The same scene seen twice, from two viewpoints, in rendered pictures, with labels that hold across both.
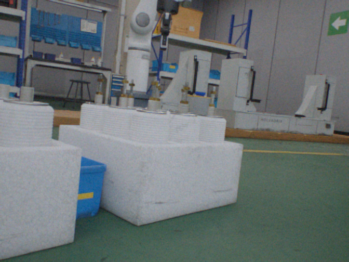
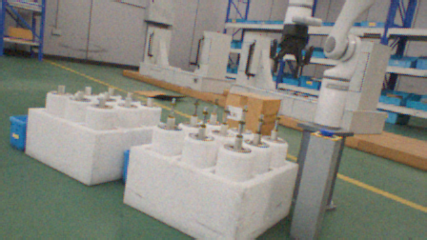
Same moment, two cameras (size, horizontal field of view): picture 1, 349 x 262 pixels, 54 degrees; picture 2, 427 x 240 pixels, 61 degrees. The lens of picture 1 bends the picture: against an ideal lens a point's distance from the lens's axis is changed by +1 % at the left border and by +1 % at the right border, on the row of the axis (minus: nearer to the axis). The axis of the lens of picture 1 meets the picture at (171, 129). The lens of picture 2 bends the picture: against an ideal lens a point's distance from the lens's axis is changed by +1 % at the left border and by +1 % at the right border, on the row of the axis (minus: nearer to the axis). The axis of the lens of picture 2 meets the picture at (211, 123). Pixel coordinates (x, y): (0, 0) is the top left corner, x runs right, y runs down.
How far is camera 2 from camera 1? 1.26 m
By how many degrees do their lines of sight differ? 77
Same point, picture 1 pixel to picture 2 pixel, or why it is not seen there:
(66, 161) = (88, 138)
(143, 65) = (327, 95)
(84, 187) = not seen: hidden behind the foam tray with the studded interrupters
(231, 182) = (221, 225)
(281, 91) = not seen: outside the picture
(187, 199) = (163, 208)
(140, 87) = (320, 120)
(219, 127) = (223, 158)
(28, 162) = (75, 132)
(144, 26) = (329, 51)
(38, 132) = (90, 120)
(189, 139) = (184, 158)
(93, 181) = not seen: hidden behind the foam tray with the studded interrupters
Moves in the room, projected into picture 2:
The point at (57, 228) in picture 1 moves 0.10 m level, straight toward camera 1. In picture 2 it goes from (83, 173) to (50, 173)
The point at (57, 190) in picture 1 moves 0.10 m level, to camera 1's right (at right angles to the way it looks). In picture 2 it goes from (84, 151) to (78, 161)
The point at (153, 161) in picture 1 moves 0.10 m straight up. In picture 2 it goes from (135, 159) to (139, 127)
